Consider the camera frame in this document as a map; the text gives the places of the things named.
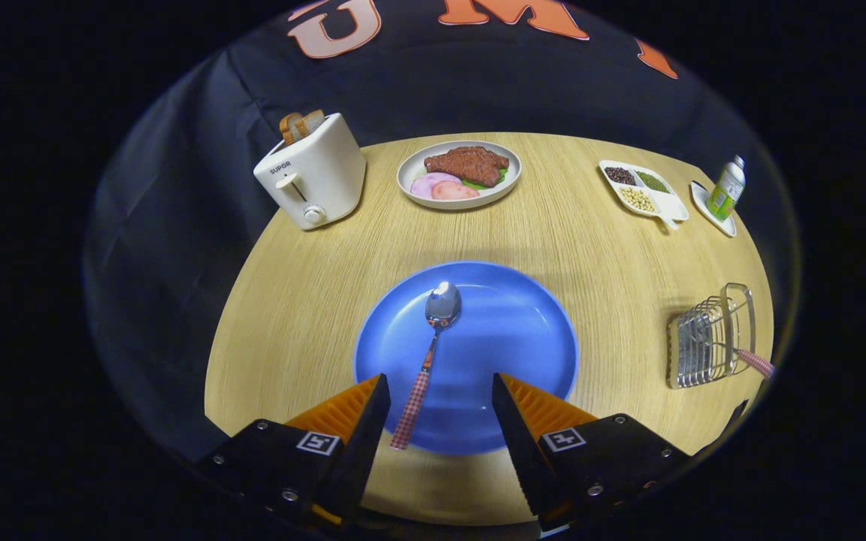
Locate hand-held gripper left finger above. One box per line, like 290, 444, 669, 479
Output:
196, 373, 392, 527

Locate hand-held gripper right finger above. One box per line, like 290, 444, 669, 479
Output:
492, 373, 693, 533

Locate spoon with checked handle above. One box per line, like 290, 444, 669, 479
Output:
390, 281, 463, 451

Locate fork with checked handle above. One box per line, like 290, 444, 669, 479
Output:
734, 348, 776, 379

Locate blue round plate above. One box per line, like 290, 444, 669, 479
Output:
353, 261, 579, 456

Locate pink ham slice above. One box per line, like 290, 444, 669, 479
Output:
431, 181, 480, 201
410, 172, 464, 200

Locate green lettuce leaf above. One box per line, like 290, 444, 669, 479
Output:
463, 167, 509, 190

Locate heap of yellow soybeans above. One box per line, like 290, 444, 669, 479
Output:
618, 186, 657, 213

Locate white toaster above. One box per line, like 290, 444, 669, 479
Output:
253, 113, 368, 231

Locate white divided dish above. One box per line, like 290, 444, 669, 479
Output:
599, 160, 690, 231

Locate white oval food plate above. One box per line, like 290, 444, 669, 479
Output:
396, 141, 522, 210

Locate brown steak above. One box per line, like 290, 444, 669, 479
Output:
424, 147, 510, 188

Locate small white dish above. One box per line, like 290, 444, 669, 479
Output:
691, 180, 737, 238

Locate green label bottle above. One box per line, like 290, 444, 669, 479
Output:
707, 155, 747, 222

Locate metal wire rack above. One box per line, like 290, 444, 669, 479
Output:
666, 283, 757, 389

